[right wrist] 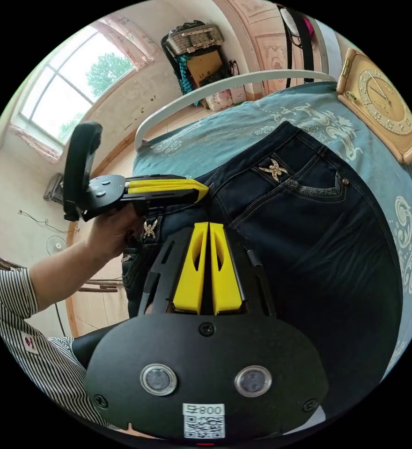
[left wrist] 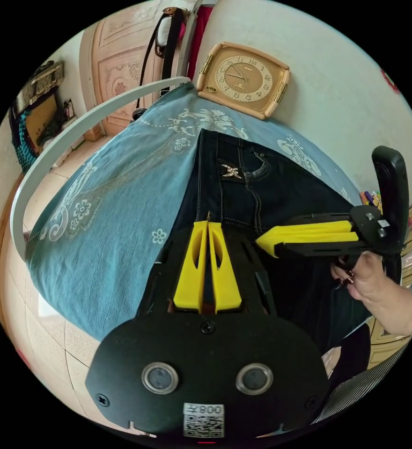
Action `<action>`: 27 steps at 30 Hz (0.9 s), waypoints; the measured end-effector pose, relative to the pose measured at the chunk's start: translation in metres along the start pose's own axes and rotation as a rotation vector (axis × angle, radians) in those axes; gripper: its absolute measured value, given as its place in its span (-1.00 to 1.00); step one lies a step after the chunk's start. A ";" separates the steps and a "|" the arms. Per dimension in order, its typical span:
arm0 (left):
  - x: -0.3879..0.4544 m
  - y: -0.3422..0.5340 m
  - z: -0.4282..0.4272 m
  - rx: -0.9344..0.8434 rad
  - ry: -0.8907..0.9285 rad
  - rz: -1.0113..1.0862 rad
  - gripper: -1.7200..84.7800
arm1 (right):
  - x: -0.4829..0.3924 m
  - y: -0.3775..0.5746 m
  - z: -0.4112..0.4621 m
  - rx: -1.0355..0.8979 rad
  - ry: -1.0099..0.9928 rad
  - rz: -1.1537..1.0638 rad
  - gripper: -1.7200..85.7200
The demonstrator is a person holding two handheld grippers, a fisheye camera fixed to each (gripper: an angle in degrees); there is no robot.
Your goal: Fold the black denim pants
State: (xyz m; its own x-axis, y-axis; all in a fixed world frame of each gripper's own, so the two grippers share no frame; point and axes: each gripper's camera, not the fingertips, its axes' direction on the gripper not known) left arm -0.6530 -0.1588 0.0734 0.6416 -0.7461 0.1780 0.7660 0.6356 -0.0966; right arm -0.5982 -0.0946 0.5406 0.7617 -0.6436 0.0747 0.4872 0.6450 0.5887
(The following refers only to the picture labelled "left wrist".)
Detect black denim pants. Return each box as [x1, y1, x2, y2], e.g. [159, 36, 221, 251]
[167, 128, 374, 351]

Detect cluttered shelf with cartons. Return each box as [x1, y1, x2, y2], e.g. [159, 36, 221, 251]
[8, 60, 77, 173]

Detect bed with blue printed sheet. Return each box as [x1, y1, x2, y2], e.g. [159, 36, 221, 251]
[10, 76, 372, 341]

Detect carved wooden door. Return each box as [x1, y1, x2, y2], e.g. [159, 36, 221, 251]
[79, 2, 200, 142]

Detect black strapped hanging bag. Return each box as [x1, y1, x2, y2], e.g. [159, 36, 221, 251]
[135, 6, 190, 121]

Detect person's body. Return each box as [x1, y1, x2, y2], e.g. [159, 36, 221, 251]
[311, 291, 412, 426]

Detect person's right forearm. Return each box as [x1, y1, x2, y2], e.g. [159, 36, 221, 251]
[353, 277, 412, 337]

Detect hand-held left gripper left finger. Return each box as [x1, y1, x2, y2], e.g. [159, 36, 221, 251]
[173, 221, 209, 311]

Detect beige square wall clock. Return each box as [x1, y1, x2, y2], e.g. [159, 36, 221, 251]
[196, 42, 292, 121]

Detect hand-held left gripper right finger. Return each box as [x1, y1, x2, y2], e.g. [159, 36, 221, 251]
[208, 223, 243, 314]

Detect person's right hand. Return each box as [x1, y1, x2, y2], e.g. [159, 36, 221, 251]
[330, 251, 386, 303]

